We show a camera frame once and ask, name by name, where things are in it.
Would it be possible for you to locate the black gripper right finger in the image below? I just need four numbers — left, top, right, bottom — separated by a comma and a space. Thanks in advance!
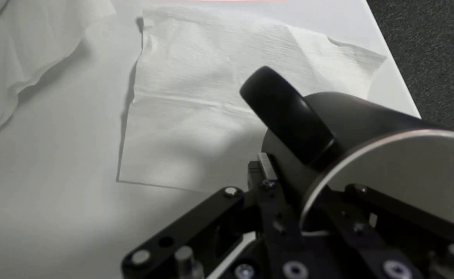
309, 185, 454, 279

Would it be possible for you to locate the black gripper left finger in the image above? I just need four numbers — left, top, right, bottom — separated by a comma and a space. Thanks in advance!
121, 152, 310, 279

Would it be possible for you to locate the black floor mat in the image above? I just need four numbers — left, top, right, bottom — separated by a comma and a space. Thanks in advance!
365, 0, 454, 137

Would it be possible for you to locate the white paper towel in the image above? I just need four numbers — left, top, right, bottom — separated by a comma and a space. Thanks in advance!
0, 0, 118, 145
117, 7, 388, 196

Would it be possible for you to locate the black mug white inside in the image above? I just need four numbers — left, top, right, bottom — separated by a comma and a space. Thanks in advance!
239, 66, 454, 235

